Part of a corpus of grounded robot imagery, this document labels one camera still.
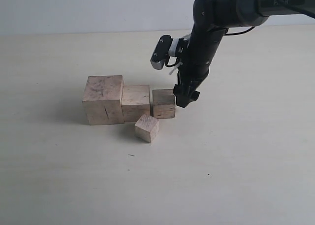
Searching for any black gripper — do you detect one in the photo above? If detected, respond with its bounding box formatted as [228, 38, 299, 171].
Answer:
[173, 25, 228, 108]

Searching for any third largest wooden cube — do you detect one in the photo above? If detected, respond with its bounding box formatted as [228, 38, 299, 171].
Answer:
[152, 89, 175, 119]

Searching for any second largest wooden cube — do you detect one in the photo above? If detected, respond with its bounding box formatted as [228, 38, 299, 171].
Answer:
[122, 85, 150, 122]

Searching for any smallest wooden cube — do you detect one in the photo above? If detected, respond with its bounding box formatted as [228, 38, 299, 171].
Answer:
[134, 114, 159, 143]

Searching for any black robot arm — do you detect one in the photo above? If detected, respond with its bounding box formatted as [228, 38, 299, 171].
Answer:
[173, 0, 315, 108]

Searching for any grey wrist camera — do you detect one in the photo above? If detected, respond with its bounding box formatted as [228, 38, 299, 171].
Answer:
[150, 35, 190, 70]

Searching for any black cable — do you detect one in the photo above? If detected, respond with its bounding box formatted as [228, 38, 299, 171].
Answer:
[225, 0, 315, 36]

